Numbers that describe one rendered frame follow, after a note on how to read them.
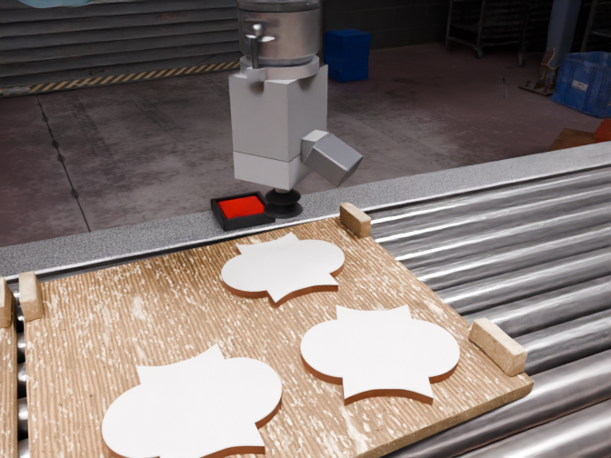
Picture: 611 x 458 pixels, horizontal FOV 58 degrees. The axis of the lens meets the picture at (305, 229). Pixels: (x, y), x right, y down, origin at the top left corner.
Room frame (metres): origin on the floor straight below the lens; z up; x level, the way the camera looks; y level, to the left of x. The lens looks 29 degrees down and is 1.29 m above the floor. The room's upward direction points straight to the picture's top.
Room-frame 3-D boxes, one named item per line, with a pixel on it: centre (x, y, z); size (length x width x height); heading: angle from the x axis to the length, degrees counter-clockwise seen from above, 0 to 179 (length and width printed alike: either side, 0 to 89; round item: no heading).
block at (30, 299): (0.47, 0.29, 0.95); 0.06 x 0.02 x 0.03; 25
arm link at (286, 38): (0.53, 0.03, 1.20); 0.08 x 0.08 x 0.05
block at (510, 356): (0.39, -0.18, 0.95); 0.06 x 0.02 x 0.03; 25
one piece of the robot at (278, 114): (0.52, 0.01, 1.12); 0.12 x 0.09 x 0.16; 63
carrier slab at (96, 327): (0.43, 0.06, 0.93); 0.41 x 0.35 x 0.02; 115
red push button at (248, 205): (0.71, 0.09, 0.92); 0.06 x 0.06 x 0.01; 22
